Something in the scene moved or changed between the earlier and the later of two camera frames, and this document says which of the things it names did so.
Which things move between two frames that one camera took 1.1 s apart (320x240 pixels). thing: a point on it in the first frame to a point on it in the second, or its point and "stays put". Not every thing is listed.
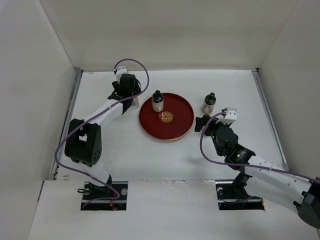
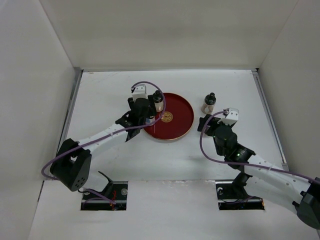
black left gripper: x=136 y=89 to x=151 y=111
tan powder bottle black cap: x=208 y=106 stays put
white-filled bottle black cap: x=157 y=101 stays put
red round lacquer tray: x=174 y=121 stays put
